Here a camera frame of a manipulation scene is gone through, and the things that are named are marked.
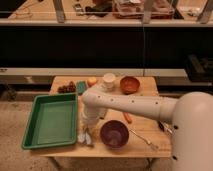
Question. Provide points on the green sponge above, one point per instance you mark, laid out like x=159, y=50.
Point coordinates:
x=81, y=87

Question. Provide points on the red orange bowl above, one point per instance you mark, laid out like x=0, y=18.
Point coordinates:
x=129, y=85

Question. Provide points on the bunch of dark grapes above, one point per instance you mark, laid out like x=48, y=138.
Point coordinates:
x=67, y=88

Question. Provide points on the white paper cup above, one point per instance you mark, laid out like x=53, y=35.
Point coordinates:
x=108, y=80

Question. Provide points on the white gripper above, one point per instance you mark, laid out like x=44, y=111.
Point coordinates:
x=87, y=129

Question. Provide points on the black handled knife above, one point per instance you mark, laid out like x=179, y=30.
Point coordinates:
x=161, y=126

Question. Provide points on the purple bowl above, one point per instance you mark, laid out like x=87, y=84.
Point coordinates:
x=114, y=134

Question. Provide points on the orange carrot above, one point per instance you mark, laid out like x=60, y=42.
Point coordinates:
x=127, y=118

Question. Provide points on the orange fruit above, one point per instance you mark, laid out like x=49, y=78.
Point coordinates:
x=91, y=81

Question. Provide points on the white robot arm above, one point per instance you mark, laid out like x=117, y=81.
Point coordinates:
x=191, y=117

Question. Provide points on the wooden table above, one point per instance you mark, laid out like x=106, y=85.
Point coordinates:
x=135, y=147

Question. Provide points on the green plastic tray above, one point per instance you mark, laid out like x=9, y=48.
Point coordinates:
x=52, y=122

